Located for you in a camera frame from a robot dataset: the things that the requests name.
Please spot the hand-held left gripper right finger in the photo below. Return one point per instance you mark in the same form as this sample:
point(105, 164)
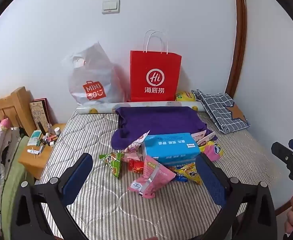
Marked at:
point(211, 182)

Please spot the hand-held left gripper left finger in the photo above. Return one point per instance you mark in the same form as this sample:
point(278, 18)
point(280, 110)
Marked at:
point(79, 177)

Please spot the blue cookie packet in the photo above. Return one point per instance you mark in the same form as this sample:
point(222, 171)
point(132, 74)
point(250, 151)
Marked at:
point(181, 178)

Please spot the red snack packet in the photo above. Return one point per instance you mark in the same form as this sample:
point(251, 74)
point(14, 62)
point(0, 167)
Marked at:
point(136, 167)

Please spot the pink yellow snack packet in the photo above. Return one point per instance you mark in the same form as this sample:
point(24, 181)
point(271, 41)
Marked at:
point(212, 151)

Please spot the green snack packet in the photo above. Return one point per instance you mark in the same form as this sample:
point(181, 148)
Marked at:
point(112, 165)

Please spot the striped bed mattress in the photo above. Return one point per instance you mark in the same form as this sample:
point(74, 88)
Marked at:
point(106, 205)

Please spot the wooden nightstand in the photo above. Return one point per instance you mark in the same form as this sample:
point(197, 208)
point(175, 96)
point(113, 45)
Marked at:
point(34, 165)

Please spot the white jar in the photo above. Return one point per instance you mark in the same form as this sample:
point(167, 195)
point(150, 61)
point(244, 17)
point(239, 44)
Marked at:
point(57, 131)

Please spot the white tube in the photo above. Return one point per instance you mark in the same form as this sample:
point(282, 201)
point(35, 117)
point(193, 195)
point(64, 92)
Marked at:
point(33, 151)

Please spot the blue tissue pack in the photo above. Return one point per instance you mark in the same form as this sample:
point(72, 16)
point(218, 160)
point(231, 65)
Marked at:
point(171, 147)

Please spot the glass bottle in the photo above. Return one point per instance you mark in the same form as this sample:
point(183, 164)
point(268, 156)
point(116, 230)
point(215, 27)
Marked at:
point(49, 130)

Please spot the teal white box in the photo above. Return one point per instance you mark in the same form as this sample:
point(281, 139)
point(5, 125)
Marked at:
point(35, 137)

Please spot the large pink snack packet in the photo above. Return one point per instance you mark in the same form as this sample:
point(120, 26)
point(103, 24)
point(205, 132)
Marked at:
point(151, 177)

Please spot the fruit print paper roll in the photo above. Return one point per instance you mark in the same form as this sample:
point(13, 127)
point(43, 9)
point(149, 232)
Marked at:
point(96, 110)

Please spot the grey checked cloth with star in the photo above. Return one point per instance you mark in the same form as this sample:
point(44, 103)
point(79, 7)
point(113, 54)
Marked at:
point(219, 110)

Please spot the patterned notebook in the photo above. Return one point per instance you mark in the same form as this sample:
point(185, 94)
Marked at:
point(40, 112)

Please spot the purple towel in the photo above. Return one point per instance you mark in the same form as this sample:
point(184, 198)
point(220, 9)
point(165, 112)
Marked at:
point(156, 120)

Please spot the yellow chip bag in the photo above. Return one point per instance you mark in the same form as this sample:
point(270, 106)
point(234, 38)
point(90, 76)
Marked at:
point(185, 96)

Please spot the wooden headboard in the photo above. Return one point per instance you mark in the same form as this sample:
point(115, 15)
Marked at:
point(9, 107)

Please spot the white plastic shopping bag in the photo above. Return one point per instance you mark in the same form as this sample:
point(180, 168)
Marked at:
point(94, 75)

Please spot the red paper bag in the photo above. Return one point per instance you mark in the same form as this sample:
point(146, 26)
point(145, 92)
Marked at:
point(156, 62)

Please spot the wooden door frame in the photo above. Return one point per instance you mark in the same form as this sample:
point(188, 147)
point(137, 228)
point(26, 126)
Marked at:
point(240, 30)

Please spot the white light switch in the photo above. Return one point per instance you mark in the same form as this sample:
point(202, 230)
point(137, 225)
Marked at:
point(111, 6)

